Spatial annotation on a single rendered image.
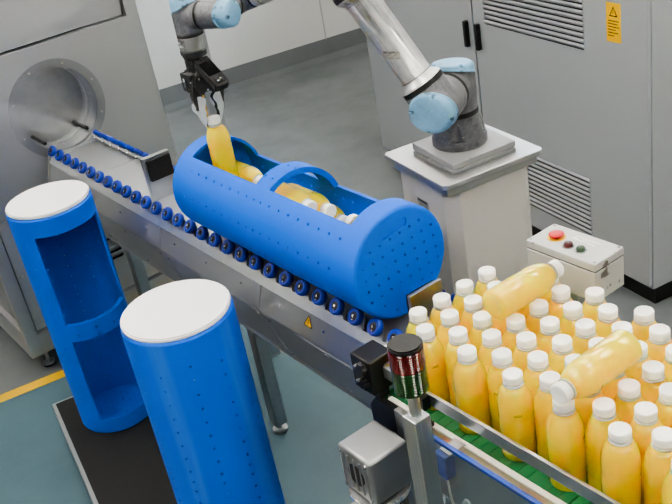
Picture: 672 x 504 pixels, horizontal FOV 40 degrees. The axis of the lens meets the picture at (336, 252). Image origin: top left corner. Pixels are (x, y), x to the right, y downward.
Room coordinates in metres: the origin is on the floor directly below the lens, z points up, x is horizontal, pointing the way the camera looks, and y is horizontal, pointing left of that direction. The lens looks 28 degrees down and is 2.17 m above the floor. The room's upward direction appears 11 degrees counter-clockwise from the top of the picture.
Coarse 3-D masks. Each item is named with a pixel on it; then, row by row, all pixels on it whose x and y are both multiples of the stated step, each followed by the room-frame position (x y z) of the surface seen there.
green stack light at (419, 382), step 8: (424, 368) 1.32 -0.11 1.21; (392, 376) 1.33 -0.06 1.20; (400, 376) 1.31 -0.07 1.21; (408, 376) 1.31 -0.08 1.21; (416, 376) 1.31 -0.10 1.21; (424, 376) 1.32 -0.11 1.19; (400, 384) 1.32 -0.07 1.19; (408, 384) 1.31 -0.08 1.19; (416, 384) 1.31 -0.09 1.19; (424, 384) 1.32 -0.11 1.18; (400, 392) 1.32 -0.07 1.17; (408, 392) 1.31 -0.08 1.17; (416, 392) 1.31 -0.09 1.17; (424, 392) 1.31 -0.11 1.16
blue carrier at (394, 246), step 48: (192, 144) 2.61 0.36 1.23; (240, 144) 2.70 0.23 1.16; (192, 192) 2.47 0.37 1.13; (240, 192) 2.28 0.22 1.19; (336, 192) 2.34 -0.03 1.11; (240, 240) 2.28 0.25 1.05; (288, 240) 2.06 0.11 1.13; (336, 240) 1.92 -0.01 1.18; (384, 240) 1.89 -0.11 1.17; (432, 240) 1.97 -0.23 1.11; (336, 288) 1.91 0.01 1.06; (384, 288) 1.88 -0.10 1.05
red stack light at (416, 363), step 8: (424, 352) 1.33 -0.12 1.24; (392, 360) 1.32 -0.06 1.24; (400, 360) 1.31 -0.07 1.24; (408, 360) 1.31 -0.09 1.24; (416, 360) 1.31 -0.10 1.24; (424, 360) 1.32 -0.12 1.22; (392, 368) 1.33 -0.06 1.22; (400, 368) 1.31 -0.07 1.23; (408, 368) 1.31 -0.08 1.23; (416, 368) 1.31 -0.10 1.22
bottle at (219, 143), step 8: (208, 128) 2.54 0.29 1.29; (216, 128) 2.53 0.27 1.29; (224, 128) 2.54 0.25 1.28; (208, 136) 2.53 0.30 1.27; (216, 136) 2.52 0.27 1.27; (224, 136) 2.52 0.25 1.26; (208, 144) 2.53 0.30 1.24; (216, 144) 2.52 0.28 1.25; (224, 144) 2.52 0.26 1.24; (216, 152) 2.52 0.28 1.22; (224, 152) 2.52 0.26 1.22; (232, 152) 2.54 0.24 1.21; (216, 160) 2.52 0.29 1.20; (224, 160) 2.51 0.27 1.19; (232, 160) 2.53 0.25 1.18; (224, 168) 2.51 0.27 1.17; (232, 168) 2.52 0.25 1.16
